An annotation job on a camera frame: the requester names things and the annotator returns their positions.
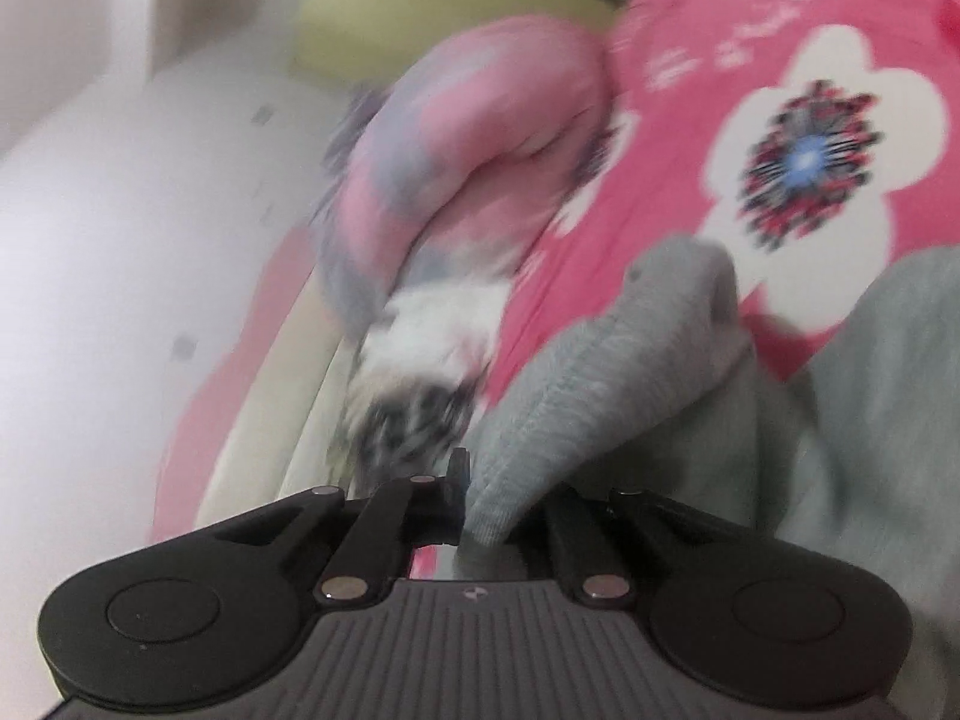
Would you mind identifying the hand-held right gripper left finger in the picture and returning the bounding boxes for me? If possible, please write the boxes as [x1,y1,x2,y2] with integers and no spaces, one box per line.
[212,448,473,607]

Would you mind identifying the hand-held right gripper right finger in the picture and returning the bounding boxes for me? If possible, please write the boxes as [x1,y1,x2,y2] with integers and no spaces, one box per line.
[544,487,752,607]

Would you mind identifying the grey fleece sweatshirt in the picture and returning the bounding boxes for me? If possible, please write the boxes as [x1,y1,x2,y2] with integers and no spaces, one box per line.
[463,235,960,720]

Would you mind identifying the plaid garment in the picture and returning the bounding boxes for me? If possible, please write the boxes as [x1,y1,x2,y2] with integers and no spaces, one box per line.
[349,375,485,496]

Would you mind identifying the white garment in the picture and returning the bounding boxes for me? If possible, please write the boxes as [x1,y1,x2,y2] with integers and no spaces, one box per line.
[367,277,511,383]

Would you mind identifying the pink white bed headboard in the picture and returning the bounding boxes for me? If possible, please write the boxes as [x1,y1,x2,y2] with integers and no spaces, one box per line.
[146,225,376,545]

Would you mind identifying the pink grey rolled quilt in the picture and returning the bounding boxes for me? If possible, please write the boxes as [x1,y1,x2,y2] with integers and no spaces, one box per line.
[311,15,627,350]

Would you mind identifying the pink floral bed sheet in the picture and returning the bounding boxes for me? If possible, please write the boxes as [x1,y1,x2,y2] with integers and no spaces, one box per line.
[409,0,960,584]

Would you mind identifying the pale yellow wardrobe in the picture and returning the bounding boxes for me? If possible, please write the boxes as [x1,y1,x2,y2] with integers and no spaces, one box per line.
[291,0,623,87]

